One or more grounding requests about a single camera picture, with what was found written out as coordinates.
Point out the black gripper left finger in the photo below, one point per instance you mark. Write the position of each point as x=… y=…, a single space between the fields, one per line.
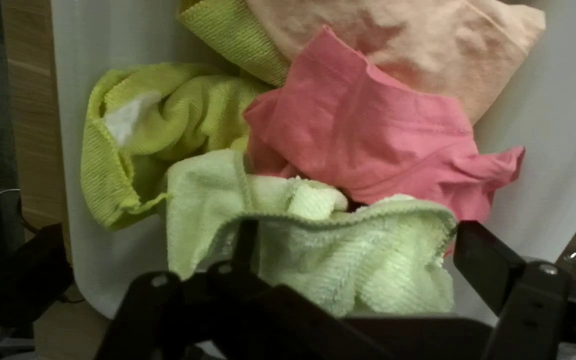
x=169 y=313

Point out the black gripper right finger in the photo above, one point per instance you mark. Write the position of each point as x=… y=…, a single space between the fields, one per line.
x=528 y=313

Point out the pale green cloth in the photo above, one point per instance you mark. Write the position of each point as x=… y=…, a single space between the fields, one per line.
x=369 y=260

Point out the lime green cloth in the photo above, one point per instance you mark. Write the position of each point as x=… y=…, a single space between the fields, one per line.
x=169 y=107

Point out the pink cloth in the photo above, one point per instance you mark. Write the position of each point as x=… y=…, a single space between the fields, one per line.
x=369 y=133

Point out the peach cloth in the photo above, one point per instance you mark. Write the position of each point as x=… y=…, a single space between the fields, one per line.
x=400 y=41

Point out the brown cardboard box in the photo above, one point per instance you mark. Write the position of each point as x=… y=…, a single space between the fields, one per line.
x=28 y=100

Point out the white plastic bin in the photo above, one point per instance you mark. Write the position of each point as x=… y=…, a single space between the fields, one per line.
x=555 y=133

